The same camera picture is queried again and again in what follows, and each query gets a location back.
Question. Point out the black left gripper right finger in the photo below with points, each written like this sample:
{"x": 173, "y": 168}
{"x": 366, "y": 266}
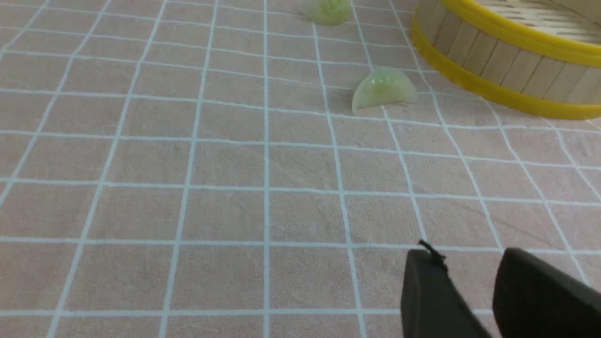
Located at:
{"x": 533, "y": 299}

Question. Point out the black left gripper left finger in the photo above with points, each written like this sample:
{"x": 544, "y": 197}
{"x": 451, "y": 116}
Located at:
{"x": 431, "y": 306}

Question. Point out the green translucent dumpling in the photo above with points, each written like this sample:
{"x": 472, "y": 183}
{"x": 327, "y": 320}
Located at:
{"x": 383, "y": 86}

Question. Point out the pale green dumpling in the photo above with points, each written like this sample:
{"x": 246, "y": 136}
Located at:
{"x": 326, "y": 12}

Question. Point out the yellow rimmed bamboo steamer tray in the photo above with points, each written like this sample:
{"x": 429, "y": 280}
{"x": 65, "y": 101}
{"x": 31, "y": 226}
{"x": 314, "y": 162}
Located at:
{"x": 541, "y": 57}

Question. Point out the pink checkered tablecloth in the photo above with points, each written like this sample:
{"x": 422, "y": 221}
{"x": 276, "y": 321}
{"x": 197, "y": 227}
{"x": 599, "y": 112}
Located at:
{"x": 193, "y": 169}

